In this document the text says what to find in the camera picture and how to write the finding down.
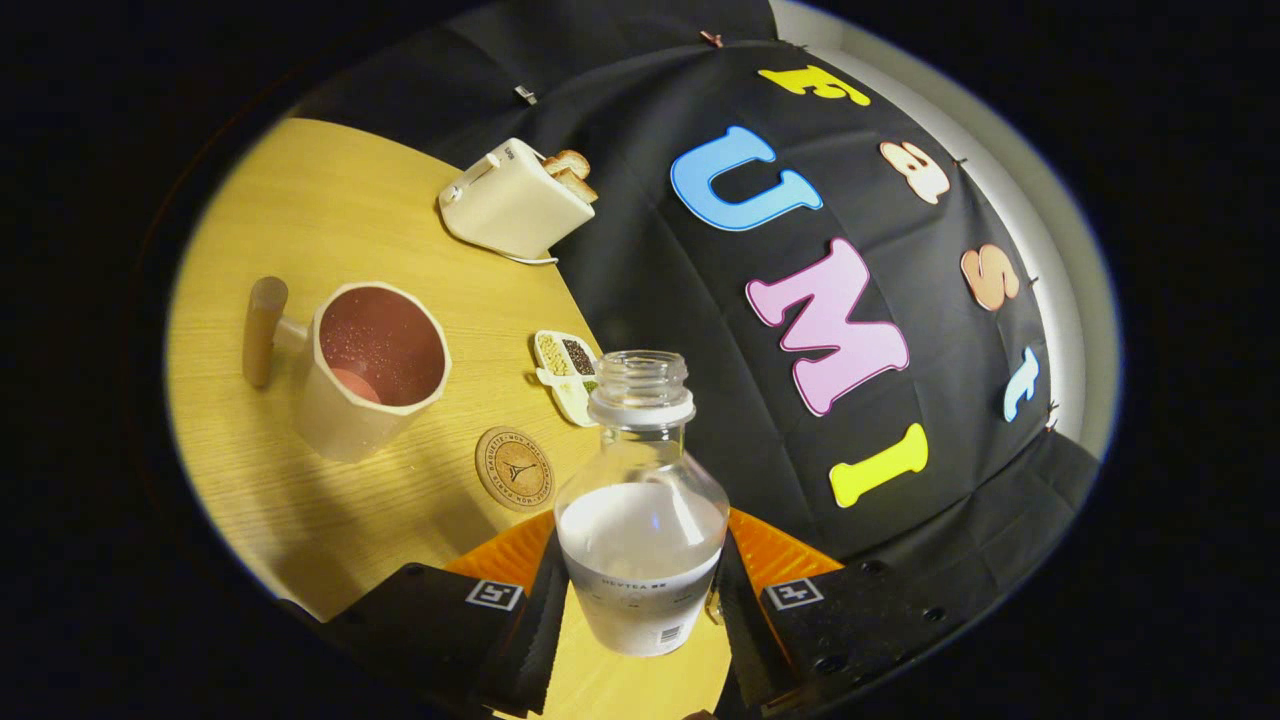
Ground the round cork coaster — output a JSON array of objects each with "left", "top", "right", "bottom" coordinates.
[{"left": 475, "top": 426, "right": 557, "bottom": 513}]

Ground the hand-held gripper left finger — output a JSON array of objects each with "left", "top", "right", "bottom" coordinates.
[{"left": 320, "top": 510, "right": 571, "bottom": 719}]

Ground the wooden table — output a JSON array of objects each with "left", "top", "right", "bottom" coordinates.
[{"left": 165, "top": 118, "right": 731, "bottom": 720}]

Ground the cream toaster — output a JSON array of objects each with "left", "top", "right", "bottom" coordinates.
[{"left": 438, "top": 138, "right": 581, "bottom": 261}]

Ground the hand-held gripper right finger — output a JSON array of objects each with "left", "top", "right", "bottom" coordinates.
[{"left": 712, "top": 508, "right": 1001, "bottom": 720}]

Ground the clear plastic juice bottle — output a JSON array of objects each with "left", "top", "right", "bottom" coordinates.
[{"left": 555, "top": 350, "right": 731, "bottom": 658}]

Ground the black backdrop cloth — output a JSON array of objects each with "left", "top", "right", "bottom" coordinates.
[{"left": 290, "top": 0, "right": 1101, "bottom": 601}]

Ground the white divided seed dish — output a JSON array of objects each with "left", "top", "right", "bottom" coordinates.
[{"left": 532, "top": 330, "right": 603, "bottom": 428}]

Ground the cream cup with wooden handle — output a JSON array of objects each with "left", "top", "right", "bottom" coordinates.
[{"left": 242, "top": 277, "right": 453, "bottom": 464}]

